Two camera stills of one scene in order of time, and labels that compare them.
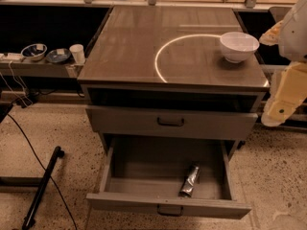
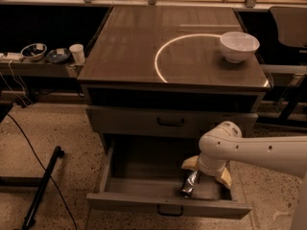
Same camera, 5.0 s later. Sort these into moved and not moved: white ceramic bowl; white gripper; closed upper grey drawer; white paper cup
Moved: white gripper
Not moved: white ceramic bowl; closed upper grey drawer; white paper cup
